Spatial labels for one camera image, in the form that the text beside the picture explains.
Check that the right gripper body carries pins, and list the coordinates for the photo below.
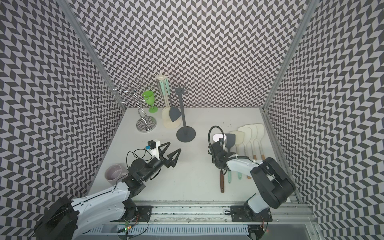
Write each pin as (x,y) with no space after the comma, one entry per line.
(214,160)

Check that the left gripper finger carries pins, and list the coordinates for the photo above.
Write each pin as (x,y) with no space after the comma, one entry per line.
(163,148)
(172,158)

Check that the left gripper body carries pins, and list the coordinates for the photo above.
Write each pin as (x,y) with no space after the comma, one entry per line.
(154,166)

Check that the steel turner brown handle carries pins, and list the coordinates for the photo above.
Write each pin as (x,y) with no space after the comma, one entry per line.
(222,182)

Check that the dark grey utensil rack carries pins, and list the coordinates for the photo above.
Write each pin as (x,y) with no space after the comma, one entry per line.
(185,134)

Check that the cream spatula wooden handle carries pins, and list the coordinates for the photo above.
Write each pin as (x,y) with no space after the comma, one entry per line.
(259,138)
(246,150)

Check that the grey spatula mint handle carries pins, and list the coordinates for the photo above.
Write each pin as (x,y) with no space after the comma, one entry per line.
(230,142)
(174,112)

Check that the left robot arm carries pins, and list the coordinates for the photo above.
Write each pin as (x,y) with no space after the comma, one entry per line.
(67,219)

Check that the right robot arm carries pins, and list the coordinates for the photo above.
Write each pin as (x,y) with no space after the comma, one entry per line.
(273,183)

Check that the cream utensil rack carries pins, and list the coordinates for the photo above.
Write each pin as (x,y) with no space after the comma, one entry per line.
(168,124)

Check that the cream wide turner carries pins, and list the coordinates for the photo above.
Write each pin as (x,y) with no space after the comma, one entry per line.
(167,108)

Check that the pink ceramic mug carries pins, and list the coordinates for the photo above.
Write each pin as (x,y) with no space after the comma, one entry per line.
(114,173)

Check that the green plastic goblet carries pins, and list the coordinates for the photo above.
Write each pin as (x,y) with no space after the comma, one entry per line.
(150,100)

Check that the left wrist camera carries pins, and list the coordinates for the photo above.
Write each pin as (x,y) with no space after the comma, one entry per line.
(153,149)

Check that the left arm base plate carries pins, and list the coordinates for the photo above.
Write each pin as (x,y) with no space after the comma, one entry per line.
(139,213)

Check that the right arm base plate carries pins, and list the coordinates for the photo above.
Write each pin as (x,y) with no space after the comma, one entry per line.
(245,214)

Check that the chrome wire mug tree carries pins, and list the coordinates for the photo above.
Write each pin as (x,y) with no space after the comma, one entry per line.
(132,96)

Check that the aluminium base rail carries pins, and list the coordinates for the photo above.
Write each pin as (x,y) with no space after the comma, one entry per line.
(203,219)

